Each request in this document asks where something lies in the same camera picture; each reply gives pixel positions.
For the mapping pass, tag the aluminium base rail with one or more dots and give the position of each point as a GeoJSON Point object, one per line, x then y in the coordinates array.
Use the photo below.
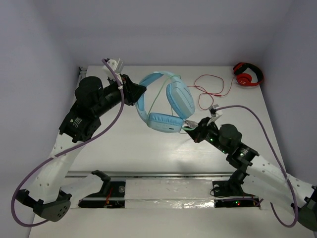
{"type": "Point", "coordinates": [166, 191]}

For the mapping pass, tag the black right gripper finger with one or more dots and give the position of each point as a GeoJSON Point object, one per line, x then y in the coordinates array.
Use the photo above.
{"type": "Point", "coordinates": [194, 135]}
{"type": "Point", "coordinates": [203, 124]}

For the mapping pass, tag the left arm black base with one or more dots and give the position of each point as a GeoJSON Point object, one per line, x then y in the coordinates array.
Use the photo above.
{"type": "Point", "coordinates": [110, 194]}

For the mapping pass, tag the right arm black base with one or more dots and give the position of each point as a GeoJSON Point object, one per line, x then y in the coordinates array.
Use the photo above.
{"type": "Point", "coordinates": [229, 193]}

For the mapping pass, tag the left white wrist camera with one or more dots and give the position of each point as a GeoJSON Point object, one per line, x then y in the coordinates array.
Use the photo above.
{"type": "Point", "coordinates": [113, 67]}

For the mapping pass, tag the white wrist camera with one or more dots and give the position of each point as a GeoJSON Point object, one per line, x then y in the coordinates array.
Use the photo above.
{"type": "Point", "coordinates": [215, 113]}
{"type": "Point", "coordinates": [113, 67]}

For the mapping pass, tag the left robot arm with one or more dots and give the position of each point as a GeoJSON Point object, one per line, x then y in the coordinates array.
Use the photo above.
{"type": "Point", "coordinates": [95, 111]}

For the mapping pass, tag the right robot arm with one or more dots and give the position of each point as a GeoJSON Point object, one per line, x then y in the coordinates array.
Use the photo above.
{"type": "Point", "coordinates": [257, 176]}

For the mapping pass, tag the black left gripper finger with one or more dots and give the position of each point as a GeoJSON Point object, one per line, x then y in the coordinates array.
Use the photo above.
{"type": "Point", "coordinates": [134, 97]}
{"type": "Point", "coordinates": [135, 89]}

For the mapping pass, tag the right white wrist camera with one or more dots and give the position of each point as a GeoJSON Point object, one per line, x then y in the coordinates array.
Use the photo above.
{"type": "Point", "coordinates": [215, 113]}

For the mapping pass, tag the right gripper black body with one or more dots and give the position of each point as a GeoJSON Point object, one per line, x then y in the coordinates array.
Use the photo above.
{"type": "Point", "coordinates": [210, 134]}

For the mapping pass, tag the red and black headphones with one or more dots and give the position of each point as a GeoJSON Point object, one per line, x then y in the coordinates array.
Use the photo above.
{"type": "Point", "coordinates": [245, 79]}

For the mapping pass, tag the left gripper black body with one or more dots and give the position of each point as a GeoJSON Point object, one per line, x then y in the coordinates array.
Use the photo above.
{"type": "Point", "coordinates": [128, 89]}

